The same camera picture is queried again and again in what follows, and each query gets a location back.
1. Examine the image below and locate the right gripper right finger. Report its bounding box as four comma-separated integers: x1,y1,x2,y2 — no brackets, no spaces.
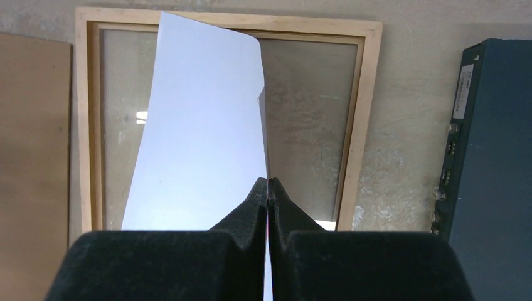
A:
268,178,473,300

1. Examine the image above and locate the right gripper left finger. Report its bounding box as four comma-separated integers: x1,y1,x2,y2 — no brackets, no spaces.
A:
46,178,267,300

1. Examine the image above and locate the black mat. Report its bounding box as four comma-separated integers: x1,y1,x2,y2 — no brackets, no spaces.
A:
431,38,531,300

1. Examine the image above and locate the plant photo print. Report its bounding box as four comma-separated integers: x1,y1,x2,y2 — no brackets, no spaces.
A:
121,11,269,301

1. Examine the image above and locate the brown backing board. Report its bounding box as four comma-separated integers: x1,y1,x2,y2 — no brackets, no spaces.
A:
1,33,72,300

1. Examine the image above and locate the wooden picture frame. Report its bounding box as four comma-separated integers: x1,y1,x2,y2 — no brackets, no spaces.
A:
75,7,383,233

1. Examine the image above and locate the clear acrylic sheet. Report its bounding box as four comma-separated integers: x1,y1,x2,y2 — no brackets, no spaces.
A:
100,29,358,230

